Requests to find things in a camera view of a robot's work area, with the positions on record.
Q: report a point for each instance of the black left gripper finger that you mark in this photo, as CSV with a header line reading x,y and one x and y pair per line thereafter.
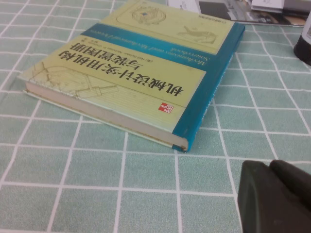
x,y
274,199

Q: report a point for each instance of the black mesh pen holder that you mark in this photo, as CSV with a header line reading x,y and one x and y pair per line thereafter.
x,y
302,51

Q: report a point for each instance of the green checkered tablecloth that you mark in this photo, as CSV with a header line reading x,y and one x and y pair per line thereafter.
x,y
97,194

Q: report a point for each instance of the white grey robot book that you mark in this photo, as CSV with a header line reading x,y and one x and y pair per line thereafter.
x,y
213,11

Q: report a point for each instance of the yellow teal hardcover book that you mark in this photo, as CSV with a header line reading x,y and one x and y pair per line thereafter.
x,y
121,72

